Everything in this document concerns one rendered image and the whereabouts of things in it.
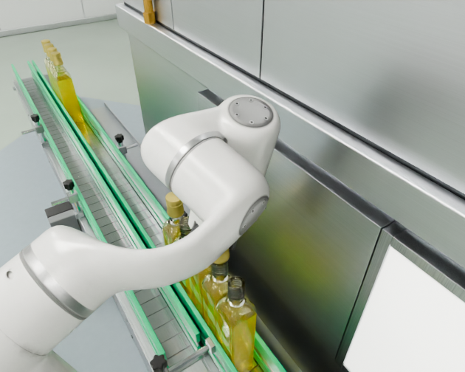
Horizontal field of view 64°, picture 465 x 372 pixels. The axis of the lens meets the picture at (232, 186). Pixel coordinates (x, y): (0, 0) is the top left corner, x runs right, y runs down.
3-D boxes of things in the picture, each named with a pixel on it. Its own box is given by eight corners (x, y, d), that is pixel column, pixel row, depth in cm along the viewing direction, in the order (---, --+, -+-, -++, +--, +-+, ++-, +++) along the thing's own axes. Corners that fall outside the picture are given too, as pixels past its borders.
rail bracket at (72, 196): (86, 218, 111) (74, 183, 102) (60, 228, 108) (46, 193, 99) (83, 210, 113) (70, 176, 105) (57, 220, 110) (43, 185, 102)
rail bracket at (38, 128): (51, 147, 141) (39, 116, 132) (30, 153, 138) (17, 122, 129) (48, 143, 143) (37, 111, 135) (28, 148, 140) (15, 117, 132)
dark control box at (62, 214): (82, 232, 124) (75, 213, 119) (57, 241, 120) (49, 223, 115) (75, 218, 129) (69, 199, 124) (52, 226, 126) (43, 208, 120)
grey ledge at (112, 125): (216, 256, 111) (215, 229, 104) (190, 269, 108) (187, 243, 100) (110, 124, 173) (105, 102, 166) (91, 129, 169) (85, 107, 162)
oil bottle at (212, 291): (240, 340, 81) (241, 279, 67) (218, 354, 78) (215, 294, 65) (225, 320, 84) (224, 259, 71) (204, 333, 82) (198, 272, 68)
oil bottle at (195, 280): (225, 319, 85) (224, 258, 71) (204, 333, 82) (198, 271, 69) (212, 302, 88) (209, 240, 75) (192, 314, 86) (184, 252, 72)
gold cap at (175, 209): (164, 217, 77) (162, 201, 74) (169, 206, 79) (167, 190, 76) (181, 218, 76) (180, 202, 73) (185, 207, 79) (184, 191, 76)
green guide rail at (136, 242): (201, 352, 78) (199, 332, 73) (198, 355, 78) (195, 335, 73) (34, 76, 192) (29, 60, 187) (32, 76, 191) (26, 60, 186)
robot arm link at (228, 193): (53, 263, 39) (199, 142, 45) (127, 359, 35) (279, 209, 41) (5, 237, 32) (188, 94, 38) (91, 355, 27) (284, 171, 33)
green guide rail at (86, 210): (170, 372, 75) (165, 352, 70) (165, 375, 75) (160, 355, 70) (18, 79, 189) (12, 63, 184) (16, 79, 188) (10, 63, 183)
